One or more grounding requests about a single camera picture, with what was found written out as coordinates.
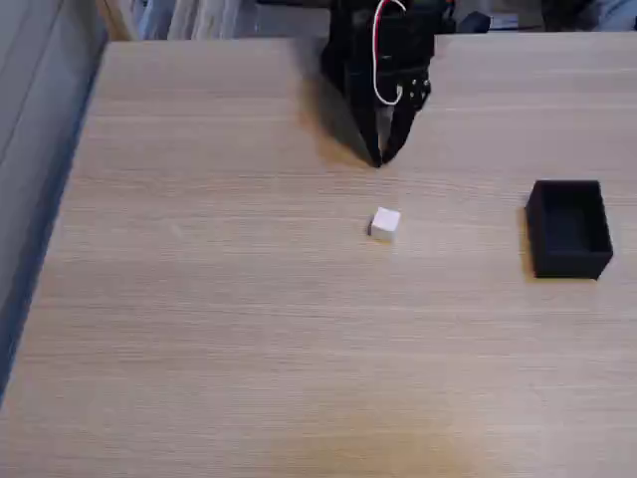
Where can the pale hanging fabric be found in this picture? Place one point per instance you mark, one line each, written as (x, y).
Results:
(209, 19)

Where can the wooden post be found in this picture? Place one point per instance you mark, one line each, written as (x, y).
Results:
(117, 20)

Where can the white block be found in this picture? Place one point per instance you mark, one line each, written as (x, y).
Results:
(385, 225)

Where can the black open box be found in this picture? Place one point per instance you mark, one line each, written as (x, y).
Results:
(570, 259)

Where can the blue cloth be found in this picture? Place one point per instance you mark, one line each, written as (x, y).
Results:
(619, 15)

